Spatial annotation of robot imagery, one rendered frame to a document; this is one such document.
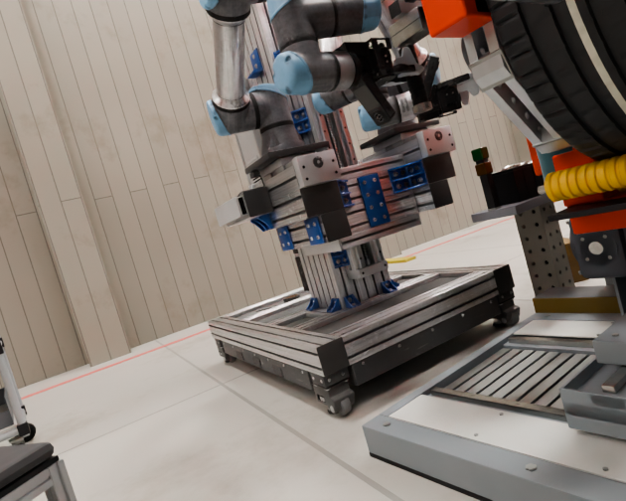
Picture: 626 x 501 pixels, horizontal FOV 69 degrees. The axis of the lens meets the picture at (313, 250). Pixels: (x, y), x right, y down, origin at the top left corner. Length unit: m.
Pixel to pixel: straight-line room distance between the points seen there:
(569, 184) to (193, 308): 3.58
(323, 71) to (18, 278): 3.48
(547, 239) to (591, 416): 0.95
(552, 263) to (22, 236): 3.59
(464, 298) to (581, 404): 0.80
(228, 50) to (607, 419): 1.20
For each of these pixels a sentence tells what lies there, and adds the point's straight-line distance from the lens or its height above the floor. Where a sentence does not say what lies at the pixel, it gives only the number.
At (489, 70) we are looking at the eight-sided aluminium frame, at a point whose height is 0.74.
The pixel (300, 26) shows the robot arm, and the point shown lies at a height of 0.92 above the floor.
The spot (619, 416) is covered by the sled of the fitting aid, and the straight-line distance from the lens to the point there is 0.94.
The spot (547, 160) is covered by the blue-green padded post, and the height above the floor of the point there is 0.56.
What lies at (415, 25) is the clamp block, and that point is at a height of 0.92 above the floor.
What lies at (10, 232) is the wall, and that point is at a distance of 4.14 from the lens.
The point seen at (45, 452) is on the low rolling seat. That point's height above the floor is 0.33.
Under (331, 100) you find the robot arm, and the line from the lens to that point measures 1.39.
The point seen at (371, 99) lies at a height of 0.79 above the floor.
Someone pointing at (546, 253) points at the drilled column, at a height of 0.24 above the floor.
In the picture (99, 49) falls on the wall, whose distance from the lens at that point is 4.56.
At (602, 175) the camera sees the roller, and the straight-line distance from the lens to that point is 0.96.
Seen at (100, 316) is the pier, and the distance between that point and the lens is 3.88.
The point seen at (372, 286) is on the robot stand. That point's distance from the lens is 1.83.
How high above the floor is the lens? 0.58
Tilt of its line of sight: 3 degrees down
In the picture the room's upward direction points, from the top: 16 degrees counter-clockwise
